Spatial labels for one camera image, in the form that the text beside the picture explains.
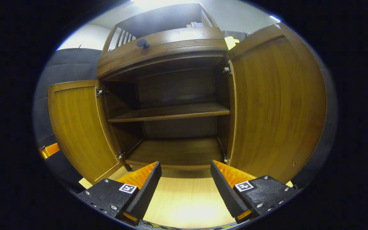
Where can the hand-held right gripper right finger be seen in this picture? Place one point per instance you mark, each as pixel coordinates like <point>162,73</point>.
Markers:
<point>224,190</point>

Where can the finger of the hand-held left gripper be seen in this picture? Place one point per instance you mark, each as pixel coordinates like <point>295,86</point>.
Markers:
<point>50,150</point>

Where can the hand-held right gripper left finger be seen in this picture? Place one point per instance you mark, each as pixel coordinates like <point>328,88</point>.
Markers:
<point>147,191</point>

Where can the wooden cabinet door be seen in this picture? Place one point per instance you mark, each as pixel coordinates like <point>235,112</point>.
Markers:
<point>78,127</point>
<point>276,105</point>

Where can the large ceiling light panel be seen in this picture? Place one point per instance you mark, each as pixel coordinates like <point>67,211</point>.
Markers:
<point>168,3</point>

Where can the wooden inner cabinet shelf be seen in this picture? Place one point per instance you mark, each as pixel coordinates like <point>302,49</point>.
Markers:
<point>171,112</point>

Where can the black backdrop cloth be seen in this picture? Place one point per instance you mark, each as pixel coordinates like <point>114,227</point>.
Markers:
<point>62,67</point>

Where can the black round drawer knob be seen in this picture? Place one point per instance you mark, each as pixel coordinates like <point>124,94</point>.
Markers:
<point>142,43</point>

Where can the small ceiling light panel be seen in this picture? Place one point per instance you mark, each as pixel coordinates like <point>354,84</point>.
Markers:
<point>275,19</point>

